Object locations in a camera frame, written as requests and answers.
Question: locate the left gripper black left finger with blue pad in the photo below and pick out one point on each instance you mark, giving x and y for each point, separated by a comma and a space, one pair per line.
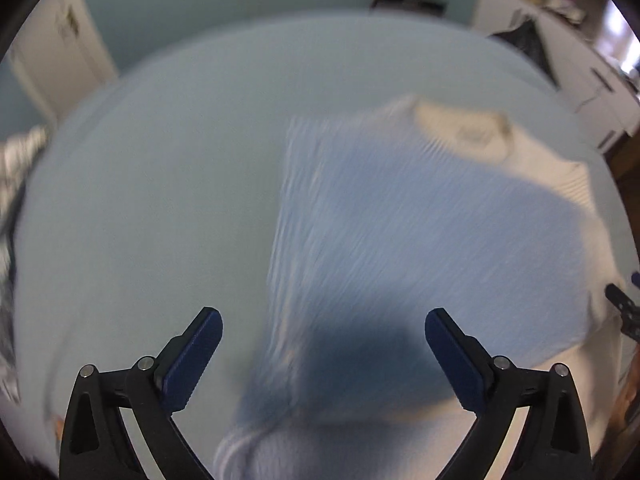
96, 443

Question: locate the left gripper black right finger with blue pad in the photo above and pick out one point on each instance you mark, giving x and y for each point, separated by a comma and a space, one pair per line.
553, 443

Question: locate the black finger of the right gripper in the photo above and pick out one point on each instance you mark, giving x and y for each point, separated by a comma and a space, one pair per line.
628, 310

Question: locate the blue and cream knit sweater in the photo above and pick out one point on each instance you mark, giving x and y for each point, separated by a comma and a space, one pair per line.
385, 216

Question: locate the white cabinet unit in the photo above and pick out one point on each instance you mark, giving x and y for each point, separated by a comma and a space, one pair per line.
593, 56

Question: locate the teal bed sheet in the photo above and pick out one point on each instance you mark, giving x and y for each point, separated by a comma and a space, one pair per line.
161, 195

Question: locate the black garbage bag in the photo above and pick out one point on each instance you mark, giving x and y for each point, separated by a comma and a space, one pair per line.
527, 40

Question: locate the grey crumpled cloth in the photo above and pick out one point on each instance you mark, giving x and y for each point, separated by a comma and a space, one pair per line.
19, 155

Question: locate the white door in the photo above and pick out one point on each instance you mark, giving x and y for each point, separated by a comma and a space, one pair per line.
59, 57

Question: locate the black box by wall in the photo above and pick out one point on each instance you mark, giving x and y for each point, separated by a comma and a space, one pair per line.
428, 7

